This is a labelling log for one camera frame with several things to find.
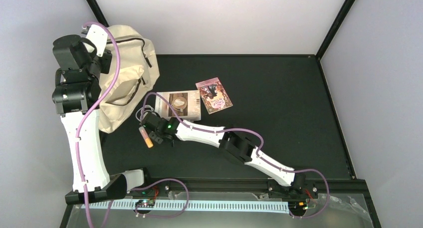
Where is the orange highlighter pen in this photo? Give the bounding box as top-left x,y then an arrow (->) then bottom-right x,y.
139,126 -> 154,148

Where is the beige canvas backpack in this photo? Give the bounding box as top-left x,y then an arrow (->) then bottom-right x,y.
99,25 -> 160,134

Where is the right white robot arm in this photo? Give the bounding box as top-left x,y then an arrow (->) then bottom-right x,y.
141,112 -> 305,198

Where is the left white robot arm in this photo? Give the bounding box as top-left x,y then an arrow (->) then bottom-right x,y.
52,22 -> 145,205

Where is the white coffee cover book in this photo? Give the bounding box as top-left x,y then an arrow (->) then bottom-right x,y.
155,90 -> 202,121

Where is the pink illustrated paperback book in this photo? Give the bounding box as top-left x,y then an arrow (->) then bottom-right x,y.
196,77 -> 233,114

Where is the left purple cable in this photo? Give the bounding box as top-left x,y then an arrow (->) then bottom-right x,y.
75,21 -> 189,228

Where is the purple cable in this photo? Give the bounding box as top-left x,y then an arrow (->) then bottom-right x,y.
75,21 -> 189,228
140,92 -> 330,220

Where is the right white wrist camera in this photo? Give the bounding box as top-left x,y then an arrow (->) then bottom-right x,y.
141,112 -> 161,130

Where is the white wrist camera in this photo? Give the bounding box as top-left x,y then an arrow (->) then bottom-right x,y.
83,24 -> 108,57
141,112 -> 161,130

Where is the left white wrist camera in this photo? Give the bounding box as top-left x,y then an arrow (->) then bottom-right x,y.
83,24 -> 108,57

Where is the white charger with cable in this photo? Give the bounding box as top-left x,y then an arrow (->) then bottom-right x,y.
135,105 -> 155,122

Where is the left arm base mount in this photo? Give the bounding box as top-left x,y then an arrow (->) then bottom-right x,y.
126,178 -> 171,198

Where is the black frame post left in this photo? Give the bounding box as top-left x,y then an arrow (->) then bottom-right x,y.
86,0 -> 109,27

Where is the black frame post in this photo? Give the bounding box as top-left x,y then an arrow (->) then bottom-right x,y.
86,0 -> 109,27
315,0 -> 356,61

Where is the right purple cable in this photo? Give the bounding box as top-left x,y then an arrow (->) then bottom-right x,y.
140,92 -> 330,220

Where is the light blue slotted cable duct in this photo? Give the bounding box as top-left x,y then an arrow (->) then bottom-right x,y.
81,198 -> 290,215

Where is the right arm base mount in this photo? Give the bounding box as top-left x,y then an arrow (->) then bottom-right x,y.
267,180 -> 318,202

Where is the black frame post right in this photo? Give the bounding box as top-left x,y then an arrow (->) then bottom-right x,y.
315,0 -> 356,61

